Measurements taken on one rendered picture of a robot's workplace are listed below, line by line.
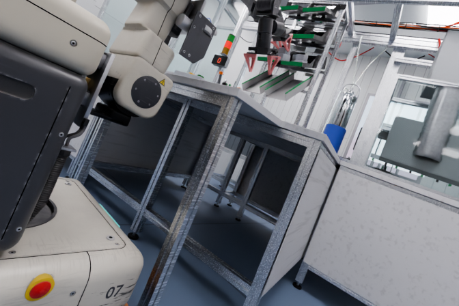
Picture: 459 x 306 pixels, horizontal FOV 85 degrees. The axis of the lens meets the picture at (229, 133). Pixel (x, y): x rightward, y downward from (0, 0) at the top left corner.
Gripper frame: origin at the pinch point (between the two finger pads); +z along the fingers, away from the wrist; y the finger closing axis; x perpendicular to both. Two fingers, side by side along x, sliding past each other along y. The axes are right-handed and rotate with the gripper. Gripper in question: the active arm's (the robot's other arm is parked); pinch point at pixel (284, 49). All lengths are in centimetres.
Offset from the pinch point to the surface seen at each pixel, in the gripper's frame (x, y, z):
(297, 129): 32.4, -24.1, 16.4
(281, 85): 0.4, 7.7, 22.6
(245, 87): 14.3, 21.7, 16.5
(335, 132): -32, -1, 91
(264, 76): -3.1, 22.5, 21.5
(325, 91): -255, 146, 253
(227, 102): 52, -14, -12
